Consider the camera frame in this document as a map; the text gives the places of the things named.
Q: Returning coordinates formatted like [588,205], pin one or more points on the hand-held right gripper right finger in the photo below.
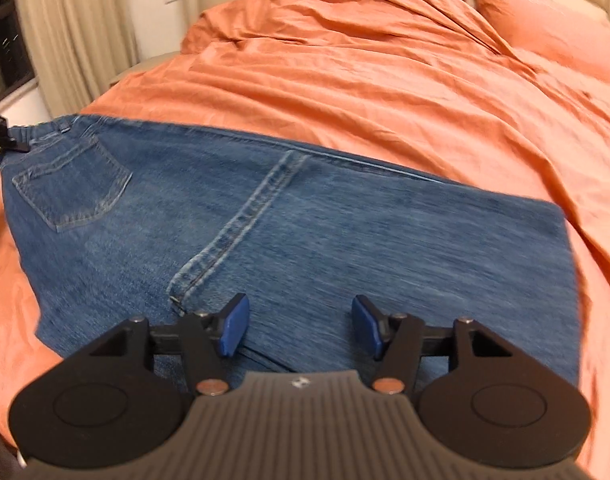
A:
[367,325]

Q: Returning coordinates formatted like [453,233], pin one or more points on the orange duvet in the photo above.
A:
[360,75]

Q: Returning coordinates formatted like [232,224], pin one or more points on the person's dark grey clothing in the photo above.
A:
[0,452]

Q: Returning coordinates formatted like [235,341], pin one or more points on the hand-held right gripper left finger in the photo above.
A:
[232,325]

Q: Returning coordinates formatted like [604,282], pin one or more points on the dark window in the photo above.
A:
[5,25]

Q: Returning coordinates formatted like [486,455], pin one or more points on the orange pillow with white print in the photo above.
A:
[545,15]

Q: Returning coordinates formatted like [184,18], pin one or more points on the beige curtain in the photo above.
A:
[80,30]

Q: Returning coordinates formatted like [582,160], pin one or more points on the blue denim pants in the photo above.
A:
[310,240]

